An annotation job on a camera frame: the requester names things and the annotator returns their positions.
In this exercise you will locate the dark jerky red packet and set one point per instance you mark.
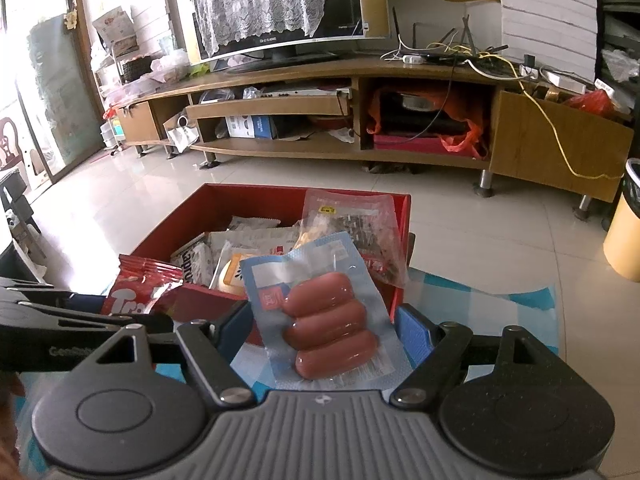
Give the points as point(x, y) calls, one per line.
point(371, 223)

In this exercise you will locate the orange plastic bag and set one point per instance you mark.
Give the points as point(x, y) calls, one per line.
point(437, 120)

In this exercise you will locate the yellow trash bin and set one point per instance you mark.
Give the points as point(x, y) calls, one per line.
point(621, 246)

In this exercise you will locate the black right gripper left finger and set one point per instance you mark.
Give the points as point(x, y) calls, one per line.
point(209, 347)

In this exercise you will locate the sausage pack blue packet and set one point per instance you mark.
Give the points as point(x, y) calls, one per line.
point(324, 325)

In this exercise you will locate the waffle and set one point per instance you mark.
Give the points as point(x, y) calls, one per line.
point(317, 228)

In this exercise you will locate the red cardboard box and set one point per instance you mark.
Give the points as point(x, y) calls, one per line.
point(210, 209)

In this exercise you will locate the long wooden TV cabinet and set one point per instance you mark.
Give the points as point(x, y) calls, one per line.
point(320, 113)

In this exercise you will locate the flat screen television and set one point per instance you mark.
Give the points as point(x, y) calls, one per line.
point(343, 20)

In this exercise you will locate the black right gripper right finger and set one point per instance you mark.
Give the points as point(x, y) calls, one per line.
point(435, 350)

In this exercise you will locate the person's left hand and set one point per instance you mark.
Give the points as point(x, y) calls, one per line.
point(10, 386)

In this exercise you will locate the Napron wafer packet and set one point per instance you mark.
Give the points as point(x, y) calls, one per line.
point(196, 261)

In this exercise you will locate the red Tra snack bag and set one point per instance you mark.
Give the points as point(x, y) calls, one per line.
point(139, 284)

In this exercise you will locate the blue white appliance box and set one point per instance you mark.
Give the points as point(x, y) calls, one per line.
point(251, 127)

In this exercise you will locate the blue white checkered tablecloth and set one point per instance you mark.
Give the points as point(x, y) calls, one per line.
point(437, 298)

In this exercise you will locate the white power strip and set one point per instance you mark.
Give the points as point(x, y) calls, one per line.
point(411, 59)

